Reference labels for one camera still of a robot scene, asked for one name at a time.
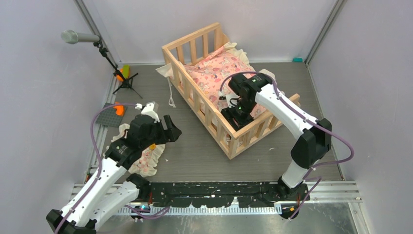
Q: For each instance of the teal small block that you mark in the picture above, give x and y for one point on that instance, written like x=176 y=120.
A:
x=299 y=60

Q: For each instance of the small checkered ruffled pillow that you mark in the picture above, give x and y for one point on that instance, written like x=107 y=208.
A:
x=142 y=163

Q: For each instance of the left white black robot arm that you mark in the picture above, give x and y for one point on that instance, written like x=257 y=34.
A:
x=91 y=207

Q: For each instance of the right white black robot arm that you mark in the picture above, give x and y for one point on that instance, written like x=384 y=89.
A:
x=312 y=139

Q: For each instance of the silver microphone on tripod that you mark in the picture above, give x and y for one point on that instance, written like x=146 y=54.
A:
x=72 y=37

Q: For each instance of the grey building plate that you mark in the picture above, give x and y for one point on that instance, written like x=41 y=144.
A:
x=109 y=118

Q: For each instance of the orange green toy ball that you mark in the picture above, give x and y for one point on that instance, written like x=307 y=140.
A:
x=125 y=71

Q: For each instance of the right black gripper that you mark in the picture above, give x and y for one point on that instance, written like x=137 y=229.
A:
x=228 y=113

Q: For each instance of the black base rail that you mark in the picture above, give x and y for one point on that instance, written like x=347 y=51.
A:
x=220 y=194

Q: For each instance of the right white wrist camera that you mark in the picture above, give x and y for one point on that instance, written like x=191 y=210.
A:
x=230 y=99

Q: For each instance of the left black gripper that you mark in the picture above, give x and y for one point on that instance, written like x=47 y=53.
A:
x=169 y=135

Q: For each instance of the wooden slatted pet bed frame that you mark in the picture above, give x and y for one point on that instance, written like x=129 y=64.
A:
x=232 y=142

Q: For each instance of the pink printed cushion with ties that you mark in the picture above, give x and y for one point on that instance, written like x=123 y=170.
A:
x=209 y=73

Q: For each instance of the orange curved toy piece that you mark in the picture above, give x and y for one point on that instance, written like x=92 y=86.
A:
x=119 y=109

